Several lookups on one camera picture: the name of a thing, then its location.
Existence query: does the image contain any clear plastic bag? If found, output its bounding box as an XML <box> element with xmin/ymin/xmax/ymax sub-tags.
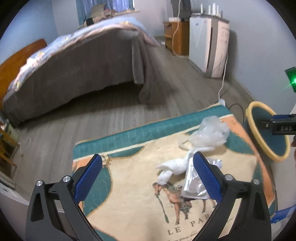
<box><xmin>179</xmin><ymin>116</ymin><xmax>230</xmax><ymax>152</ymax></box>

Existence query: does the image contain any white paper towel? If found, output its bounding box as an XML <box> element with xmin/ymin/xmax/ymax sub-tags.
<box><xmin>156</xmin><ymin>151</ymin><xmax>194</xmax><ymax>186</ymax></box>

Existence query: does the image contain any operator right hand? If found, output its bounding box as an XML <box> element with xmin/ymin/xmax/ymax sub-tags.
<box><xmin>290</xmin><ymin>136</ymin><xmax>296</xmax><ymax>162</ymax></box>

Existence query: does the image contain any teal bin with yellow rim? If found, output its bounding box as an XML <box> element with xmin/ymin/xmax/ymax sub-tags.
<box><xmin>243</xmin><ymin>101</ymin><xmax>290</xmax><ymax>163</ymax></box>

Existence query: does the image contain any blue box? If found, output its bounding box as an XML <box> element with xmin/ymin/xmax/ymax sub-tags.
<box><xmin>271</xmin><ymin>205</ymin><xmax>296</xmax><ymax>223</ymax></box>

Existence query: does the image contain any white power strip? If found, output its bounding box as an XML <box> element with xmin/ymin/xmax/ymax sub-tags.
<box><xmin>217</xmin><ymin>98</ymin><xmax>226</xmax><ymax>106</ymax></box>

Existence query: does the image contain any wooden chair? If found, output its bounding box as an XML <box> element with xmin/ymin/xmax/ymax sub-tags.
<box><xmin>1</xmin><ymin>128</ymin><xmax>20</xmax><ymax>178</ymax></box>

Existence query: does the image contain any silver foil wrapper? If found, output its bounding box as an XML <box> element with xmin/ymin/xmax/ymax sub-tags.
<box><xmin>182</xmin><ymin>151</ymin><xmax>210</xmax><ymax>200</ymax></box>

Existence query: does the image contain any teal and cream horse rug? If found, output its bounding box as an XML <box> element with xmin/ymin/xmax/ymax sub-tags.
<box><xmin>73</xmin><ymin>105</ymin><xmax>276</xmax><ymax>240</ymax></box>

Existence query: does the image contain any white cabinet appliance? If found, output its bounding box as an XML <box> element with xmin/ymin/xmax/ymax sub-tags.
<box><xmin>189</xmin><ymin>15</ymin><xmax>230</xmax><ymax>78</ymax></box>

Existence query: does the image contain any wooden nightstand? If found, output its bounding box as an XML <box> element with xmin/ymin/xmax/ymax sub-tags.
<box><xmin>163</xmin><ymin>22</ymin><xmax>190</xmax><ymax>56</ymax></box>

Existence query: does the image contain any wooden headboard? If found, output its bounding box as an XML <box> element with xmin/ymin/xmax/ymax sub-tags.
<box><xmin>0</xmin><ymin>39</ymin><xmax>47</xmax><ymax>103</ymax></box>

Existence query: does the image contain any bed with grey blanket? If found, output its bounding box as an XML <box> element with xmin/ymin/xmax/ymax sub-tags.
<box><xmin>1</xmin><ymin>16</ymin><xmax>165</xmax><ymax>126</ymax></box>

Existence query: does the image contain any teal window curtain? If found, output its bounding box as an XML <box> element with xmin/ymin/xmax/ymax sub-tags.
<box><xmin>76</xmin><ymin>0</ymin><xmax>134</xmax><ymax>25</ymax></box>

